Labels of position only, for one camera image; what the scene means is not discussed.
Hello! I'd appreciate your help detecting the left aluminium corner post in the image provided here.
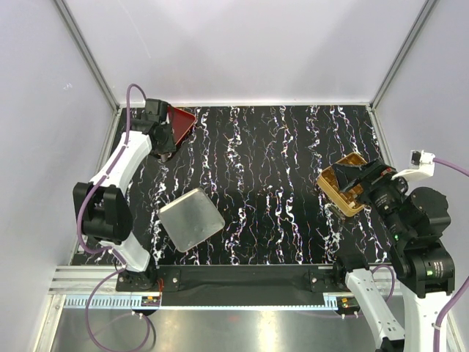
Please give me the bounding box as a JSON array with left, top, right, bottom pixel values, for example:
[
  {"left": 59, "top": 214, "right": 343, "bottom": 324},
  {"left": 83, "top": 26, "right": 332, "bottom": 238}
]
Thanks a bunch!
[{"left": 53, "top": 0, "right": 122, "bottom": 111}]

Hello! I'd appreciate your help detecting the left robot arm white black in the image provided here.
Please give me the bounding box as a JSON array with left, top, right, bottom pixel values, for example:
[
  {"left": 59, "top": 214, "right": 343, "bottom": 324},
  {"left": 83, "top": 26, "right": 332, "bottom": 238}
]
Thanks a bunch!
[{"left": 73, "top": 99, "right": 175, "bottom": 290}]

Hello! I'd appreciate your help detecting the gold chocolate box tray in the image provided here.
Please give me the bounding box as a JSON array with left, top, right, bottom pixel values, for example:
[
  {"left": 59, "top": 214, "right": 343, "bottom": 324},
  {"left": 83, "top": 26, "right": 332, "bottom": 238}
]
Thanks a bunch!
[{"left": 317, "top": 166, "right": 365, "bottom": 217}]

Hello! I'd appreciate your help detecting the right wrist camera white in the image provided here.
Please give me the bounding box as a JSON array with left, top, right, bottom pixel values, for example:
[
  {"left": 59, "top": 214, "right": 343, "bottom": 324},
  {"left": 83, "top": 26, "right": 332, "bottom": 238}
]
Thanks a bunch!
[{"left": 391, "top": 150, "right": 435, "bottom": 182}]

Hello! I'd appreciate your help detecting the aluminium frame rail front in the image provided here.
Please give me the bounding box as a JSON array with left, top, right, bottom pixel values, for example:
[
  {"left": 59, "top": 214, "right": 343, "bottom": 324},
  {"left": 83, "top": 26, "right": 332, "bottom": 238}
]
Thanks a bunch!
[{"left": 64, "top": 293, "right": 339, "bottom": 311}]

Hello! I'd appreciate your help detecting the red lacquer tray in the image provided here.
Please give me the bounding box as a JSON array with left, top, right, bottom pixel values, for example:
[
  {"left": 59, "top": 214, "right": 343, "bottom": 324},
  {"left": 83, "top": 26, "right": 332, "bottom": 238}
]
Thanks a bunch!
[{"left": 168, "top": 106, "right": 196, "bottom": 145}]

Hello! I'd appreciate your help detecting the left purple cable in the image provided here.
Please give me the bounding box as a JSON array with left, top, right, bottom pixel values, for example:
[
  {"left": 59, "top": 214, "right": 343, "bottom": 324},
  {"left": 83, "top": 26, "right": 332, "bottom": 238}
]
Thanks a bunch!
[{"left": 75, "top": 83, "right": 155, "bottom": 351}]

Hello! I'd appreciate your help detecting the silver square tin lid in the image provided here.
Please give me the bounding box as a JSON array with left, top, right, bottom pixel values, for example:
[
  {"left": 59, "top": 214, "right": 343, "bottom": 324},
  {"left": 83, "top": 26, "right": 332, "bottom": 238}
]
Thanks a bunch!
[{"left": 158, "top": 188, "right": 225, "bottom": 252}]

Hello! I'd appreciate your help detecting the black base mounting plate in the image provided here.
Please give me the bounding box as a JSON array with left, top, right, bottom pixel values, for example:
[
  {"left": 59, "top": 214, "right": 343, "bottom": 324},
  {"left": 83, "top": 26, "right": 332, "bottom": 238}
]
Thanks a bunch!
[{"left": 116, "top": 265, "right": 348, "bottom": 301}]

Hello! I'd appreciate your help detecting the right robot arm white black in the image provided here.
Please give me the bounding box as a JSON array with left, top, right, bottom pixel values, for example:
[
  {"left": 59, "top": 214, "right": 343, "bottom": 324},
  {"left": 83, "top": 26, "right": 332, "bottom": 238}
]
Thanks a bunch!
[{"left": 332, "top": 159, "right": 455, "bottom": 351}]

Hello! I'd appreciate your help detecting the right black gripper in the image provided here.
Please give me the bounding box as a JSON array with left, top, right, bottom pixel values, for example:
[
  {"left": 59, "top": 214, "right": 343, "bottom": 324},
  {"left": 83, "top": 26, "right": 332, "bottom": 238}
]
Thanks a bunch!
[{"left": 331, "top": 156, "right": 411, "bottom": 241}]

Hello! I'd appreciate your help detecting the right aluminium corner post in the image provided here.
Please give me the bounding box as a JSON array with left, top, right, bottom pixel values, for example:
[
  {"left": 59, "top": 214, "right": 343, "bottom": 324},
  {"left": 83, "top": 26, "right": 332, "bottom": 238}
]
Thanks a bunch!
[{"left": 369, "top": 0, "right": 439, "bottom": 109}]

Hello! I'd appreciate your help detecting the aluminium corner post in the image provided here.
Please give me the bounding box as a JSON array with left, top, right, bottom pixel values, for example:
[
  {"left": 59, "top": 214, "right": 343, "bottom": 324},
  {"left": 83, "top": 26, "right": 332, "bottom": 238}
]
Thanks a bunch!
[
  {"left": 53, "top": 0, "right": 122, "bottom": 111},
  {"left": 369, "top": 0, "right": 439, "bottom": 109}
]

